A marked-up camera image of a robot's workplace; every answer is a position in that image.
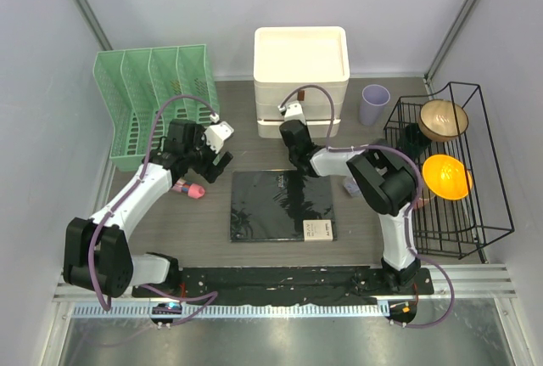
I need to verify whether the white drawer cabinet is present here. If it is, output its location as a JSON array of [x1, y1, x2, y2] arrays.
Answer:
[[253, 26, 350, 132]]

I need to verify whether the black wire rack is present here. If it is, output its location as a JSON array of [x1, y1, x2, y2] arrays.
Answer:
[[383, 82, 515, 261]]

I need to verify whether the wooden bowl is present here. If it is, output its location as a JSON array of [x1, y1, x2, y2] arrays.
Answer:
[[417, 99, 469, 143]]

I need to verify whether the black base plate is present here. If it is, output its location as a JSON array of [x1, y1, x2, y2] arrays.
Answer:
[[131, 264, 435, 307]]

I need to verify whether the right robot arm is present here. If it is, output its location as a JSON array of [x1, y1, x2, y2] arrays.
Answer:
[[279, 120, 421, 294]]

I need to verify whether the clear paperclip jar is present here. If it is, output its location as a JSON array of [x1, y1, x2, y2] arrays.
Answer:
[[343, 177, 361, 197]]

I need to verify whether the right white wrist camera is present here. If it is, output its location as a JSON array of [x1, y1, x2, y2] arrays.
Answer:
[[277, 101, 306, 124]]

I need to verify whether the white eraser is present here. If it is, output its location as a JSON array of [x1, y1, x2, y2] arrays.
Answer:
[[303, 219, 333, 242]]

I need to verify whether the pink cup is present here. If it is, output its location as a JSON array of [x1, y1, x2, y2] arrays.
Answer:
[[415, 194, 435, 210]]

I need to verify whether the green file organizer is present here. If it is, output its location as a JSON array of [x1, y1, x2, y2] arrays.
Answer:
[[93, 44, 220, 172]]

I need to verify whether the pink capped pen bundle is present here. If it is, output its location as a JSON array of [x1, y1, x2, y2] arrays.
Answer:
[[171, 178, 205, 200]]

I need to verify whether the orange bowl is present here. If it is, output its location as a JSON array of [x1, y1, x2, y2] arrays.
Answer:
[[422, 154, 473, 200]]

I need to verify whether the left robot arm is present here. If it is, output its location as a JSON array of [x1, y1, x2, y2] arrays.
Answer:
[[63, 120, 234, 298]]

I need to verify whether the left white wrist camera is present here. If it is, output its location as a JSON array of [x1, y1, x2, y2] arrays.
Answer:
[[204, 114, 234, 154]]

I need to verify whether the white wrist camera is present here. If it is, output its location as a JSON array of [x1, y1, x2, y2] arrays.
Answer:
[[204, 114, 234, 154], [277, 101, 306, 124]]

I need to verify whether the purple cup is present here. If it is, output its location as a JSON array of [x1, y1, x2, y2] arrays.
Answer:
[[358, 84, 391, 126]]

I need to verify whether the black notebook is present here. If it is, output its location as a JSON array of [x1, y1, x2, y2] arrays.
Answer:
[[230, 170, 337, 242]]

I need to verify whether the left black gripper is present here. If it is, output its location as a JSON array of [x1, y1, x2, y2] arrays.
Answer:
[[184, 126, 232, 183]]

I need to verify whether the black cup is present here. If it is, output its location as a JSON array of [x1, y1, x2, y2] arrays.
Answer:
[[396, 123, 432, 160]]

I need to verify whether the white cable duct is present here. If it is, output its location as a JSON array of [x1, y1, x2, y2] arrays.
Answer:
[[72, 301, 389, 319]]

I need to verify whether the white drawer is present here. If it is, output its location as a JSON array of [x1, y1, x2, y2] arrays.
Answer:
[[256, 103, 343, 121], [257, 119, 341, 139], [255, 81, 349, 106]]

